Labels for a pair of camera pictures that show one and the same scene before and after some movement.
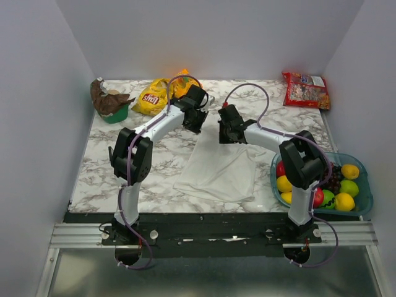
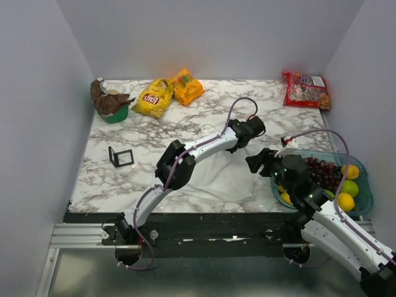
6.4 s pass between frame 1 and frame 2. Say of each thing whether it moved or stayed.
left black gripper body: moved
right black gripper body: moved
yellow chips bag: stayed
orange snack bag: stayed
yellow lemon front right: stayed
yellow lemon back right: stayed
